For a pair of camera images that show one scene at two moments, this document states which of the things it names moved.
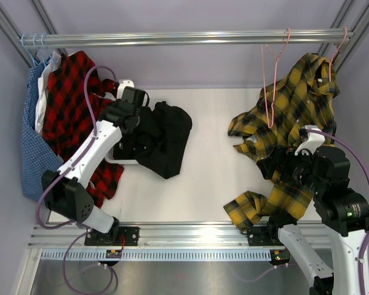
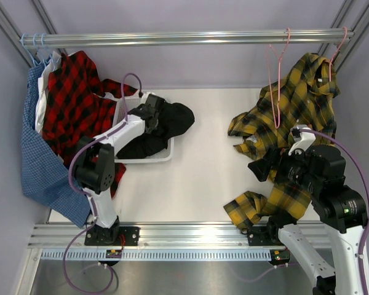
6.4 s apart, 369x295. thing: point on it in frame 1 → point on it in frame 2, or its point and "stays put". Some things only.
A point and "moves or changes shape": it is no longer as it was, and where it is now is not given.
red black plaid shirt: x=72 y=96 stays put
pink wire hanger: x=265 y=91 moves or changes shape
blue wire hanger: x=27 y=51 stays put
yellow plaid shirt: x=304 y=97 stays put
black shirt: x=158 y=142 moves or changes shape
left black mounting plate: x=117 y=236 stays put
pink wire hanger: x=335 y=52 stays put
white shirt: x=42 y=85 stays put
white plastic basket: x=109 y=155 → x=123 y=106
